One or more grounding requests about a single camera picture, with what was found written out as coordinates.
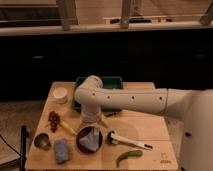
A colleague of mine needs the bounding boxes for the small metal cup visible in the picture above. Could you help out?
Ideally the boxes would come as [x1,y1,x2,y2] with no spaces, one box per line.
[34,133,51,151]

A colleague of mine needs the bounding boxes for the black stand pole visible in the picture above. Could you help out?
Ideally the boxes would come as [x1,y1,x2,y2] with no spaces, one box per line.
[19,125,29,171]

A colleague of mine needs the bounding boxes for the green plastic tray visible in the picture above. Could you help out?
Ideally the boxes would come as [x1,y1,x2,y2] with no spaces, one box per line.
[72,76,123,113]

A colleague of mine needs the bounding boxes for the blue towel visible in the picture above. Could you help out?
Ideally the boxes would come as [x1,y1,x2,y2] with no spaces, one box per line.
[78,127,102,153]

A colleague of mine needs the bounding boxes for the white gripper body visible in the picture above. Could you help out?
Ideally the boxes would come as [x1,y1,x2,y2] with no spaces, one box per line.
[81,106,101,123]

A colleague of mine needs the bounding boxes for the blue sponge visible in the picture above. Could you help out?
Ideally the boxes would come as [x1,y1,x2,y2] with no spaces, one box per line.
[54,139,70,164]

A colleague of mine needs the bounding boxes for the dish brush white handle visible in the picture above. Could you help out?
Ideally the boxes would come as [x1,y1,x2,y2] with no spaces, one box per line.
[107,131,153,150]

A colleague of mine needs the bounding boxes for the dark utensil on table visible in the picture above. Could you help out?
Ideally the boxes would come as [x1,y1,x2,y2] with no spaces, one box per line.
[104,112,118,117]

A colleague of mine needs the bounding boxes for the green chili pepper toy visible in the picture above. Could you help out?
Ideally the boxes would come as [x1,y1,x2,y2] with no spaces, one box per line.
[116,150,143,168]

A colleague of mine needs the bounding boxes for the white cup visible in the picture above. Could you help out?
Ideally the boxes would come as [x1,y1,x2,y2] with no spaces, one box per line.
[53,87,68,104]

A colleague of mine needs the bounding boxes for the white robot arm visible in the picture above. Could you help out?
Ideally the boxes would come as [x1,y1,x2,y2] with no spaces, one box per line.
[74,75,213,171]

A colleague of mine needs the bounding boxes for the yellow banana toy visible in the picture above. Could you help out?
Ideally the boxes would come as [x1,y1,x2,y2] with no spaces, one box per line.
[60,121,77,135]

